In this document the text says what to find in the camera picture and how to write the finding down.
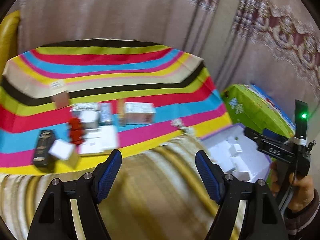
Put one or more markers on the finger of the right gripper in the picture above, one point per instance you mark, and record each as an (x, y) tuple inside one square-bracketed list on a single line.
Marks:
[(274, 136), (252, 134)]

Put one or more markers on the beige herbal medicine box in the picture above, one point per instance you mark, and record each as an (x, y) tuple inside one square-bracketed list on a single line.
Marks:
[(59, 94)]

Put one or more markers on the right sleeve forearm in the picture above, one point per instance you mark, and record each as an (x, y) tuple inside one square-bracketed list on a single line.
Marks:
[(304, 224)]

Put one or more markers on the red toy car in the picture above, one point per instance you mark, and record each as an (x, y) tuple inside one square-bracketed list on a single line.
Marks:
[(76, 131)]

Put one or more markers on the person's right hand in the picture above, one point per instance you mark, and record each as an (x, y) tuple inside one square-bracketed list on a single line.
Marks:
[(302, 196)]

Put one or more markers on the black rectangular box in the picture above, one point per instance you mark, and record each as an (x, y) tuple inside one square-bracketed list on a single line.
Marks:
[(42, 159)]

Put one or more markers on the yellow leather sofa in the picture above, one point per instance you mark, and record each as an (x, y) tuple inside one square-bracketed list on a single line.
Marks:
[(8, 38)]

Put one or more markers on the purple white storage box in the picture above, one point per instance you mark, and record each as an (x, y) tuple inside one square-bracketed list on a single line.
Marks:
[(237, 154)]

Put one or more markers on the white dental box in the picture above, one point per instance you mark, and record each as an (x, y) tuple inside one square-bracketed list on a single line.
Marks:
[(121, 112)]

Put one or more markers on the small white cube box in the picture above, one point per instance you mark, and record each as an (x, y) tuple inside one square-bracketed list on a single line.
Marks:
[(61, 149)]

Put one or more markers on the white green medicine box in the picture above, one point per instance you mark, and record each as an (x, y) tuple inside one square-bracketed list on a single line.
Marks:
[(87, 113)]

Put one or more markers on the colourful striped cloth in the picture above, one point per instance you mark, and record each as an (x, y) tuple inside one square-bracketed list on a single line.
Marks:
[(177, 83)]

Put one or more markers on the striped velvet cushion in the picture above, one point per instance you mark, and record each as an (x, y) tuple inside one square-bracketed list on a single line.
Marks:
[(157, 194)]

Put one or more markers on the white teal medicine box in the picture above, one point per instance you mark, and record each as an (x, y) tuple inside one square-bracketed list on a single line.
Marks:
[(106, 113)]

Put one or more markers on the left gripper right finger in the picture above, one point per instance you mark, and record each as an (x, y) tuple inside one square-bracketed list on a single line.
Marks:
[(211, 175)]

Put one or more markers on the white charger adapter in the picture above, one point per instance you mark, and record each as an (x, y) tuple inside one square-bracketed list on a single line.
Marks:
[(99, 141)]

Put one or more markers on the pink patterned curtain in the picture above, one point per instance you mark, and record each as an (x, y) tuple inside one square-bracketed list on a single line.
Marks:
[(273, 44)]

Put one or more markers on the white red medicine box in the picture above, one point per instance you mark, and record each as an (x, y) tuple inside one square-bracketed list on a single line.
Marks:
[(139, 113)]

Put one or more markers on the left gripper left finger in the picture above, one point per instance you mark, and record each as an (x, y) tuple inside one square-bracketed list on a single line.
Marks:
[(105, 175)]

